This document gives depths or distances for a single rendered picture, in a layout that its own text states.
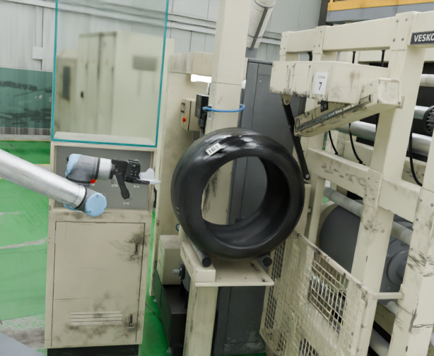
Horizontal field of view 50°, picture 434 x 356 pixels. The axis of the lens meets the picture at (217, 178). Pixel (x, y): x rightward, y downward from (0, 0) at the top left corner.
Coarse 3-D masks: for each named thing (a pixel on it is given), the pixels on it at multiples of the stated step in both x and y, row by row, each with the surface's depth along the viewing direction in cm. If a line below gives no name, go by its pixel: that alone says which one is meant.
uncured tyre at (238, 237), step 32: (224, 128) 211; (192, 160) 193; (224, 160) 190; (288, 160) 198; (192, 192) 190; (288, 192) 222; (192, 224) 194; (256, 224) 231; (288, 224) 205; (224, 256) 202; (256, 256) 206
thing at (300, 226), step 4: (304, 180) 247; (308, 184) 239; (308, 188) 240; (308, 192) 240; (308, 196) 241; (308, 200) 241; (304, 204) 241; (308, 204) 242; (304, 208) 242; (304, 212) 242; (300, 216) 242; (304, 216) 243; (300, 220) 243; (304, 220) 243; (300, 224) 243; (304, 224) 244; (296, 228) 243; (300, 228) 244; (304, 228) 245; (300, 232) 245; (292, 236) 244; (296, 236) 244
